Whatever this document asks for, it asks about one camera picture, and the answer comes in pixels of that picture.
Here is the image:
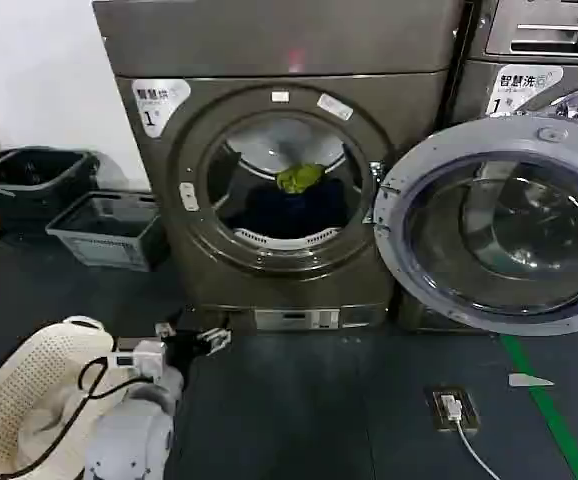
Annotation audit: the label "white power plug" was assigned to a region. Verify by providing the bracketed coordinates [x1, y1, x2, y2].
[438, 394, 464, 421]

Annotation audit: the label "white power cable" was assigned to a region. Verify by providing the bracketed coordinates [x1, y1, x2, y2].
[452, 416, 503, 480]

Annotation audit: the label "white perforated laundry basket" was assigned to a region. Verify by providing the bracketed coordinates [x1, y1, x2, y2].
[0, 315, 118, 480]

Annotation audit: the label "grey slatted plastic crate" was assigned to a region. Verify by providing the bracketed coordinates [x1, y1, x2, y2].
[44, 191, 164, 273]

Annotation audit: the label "metal floor socket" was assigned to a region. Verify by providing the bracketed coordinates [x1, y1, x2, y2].
[424, 385, 482, 432]

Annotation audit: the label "white paper scrap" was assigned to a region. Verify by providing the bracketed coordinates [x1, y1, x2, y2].
[506, 372, 556, 389]

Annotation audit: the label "green floor tape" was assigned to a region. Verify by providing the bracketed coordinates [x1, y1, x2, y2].
[499, 334, 578, 480]

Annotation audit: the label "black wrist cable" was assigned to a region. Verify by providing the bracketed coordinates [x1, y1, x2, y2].
[12, 349, 153, 476]

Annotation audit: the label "white number label sticker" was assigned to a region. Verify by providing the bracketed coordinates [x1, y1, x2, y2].
[492, 64, 566, 116]
[131, 77, 192, 140]

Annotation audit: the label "black plastic basket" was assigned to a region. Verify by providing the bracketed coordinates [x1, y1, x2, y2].
[0, 146, 102, 229]

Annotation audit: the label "green cloth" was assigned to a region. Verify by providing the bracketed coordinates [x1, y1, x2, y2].
[275, 162, 326, 196]

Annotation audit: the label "round glass dryer door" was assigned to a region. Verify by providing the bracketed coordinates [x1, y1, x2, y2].
[372, 115, 578, 338]

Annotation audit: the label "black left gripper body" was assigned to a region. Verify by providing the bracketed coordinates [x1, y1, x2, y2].
[161, 329, 204, 360]

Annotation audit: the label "grey front-load dryer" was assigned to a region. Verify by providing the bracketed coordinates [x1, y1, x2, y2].
[92, 0, 476, 332]

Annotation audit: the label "dark blue clothes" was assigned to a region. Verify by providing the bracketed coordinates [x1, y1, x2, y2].
[242, 179, 346, 239]

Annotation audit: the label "beige cloth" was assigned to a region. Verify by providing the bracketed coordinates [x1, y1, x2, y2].
[14, 392, 92, 472]

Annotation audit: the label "grey machine with drawer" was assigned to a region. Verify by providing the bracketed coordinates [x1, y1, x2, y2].
[447, 0, 578, 334]

